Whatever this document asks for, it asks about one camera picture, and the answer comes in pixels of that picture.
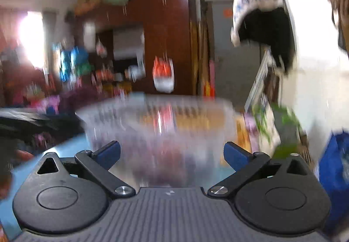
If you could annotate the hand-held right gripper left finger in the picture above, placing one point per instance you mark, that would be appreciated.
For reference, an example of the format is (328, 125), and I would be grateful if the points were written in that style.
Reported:
(107, 154)

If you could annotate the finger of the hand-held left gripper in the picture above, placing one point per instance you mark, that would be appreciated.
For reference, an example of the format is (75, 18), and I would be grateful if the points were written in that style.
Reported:
(32, 124)

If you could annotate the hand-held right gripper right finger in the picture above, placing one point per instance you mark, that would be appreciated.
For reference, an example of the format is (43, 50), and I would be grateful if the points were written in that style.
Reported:
(236, 155)

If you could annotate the white plastic basket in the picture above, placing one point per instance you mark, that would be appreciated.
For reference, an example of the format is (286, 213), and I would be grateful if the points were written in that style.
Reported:
(163, 127)

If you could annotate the person's left hand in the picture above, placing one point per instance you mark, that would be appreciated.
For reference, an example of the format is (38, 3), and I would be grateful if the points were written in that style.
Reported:
(23, 155)

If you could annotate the green and white shopping bag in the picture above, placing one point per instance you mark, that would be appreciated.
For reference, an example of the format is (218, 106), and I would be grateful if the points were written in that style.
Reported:
(275, 127)

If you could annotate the blue patterned bags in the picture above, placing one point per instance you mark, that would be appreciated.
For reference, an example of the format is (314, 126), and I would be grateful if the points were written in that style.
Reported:
(72, 63)

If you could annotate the grey door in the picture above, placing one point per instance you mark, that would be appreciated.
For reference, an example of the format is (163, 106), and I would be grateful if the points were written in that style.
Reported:
(226, 62)

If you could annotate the wooden boards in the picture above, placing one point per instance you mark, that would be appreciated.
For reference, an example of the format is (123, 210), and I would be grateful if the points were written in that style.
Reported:
(200, 67)

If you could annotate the orange plastic bag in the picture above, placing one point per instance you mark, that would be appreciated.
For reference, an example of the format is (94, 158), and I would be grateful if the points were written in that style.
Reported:
(163, 74)

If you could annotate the blue tote bag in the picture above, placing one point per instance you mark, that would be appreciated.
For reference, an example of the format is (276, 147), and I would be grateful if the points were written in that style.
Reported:
(335, 176)

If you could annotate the white and red plastic bag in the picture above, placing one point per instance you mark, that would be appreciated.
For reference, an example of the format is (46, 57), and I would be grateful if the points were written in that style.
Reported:
(101, 48)

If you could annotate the white and black hanging garment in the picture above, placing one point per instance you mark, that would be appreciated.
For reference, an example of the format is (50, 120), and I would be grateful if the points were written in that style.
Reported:
(261, 29)

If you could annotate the brown wooden wardrobe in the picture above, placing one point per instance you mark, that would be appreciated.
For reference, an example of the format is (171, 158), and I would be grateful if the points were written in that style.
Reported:
(163, 26)

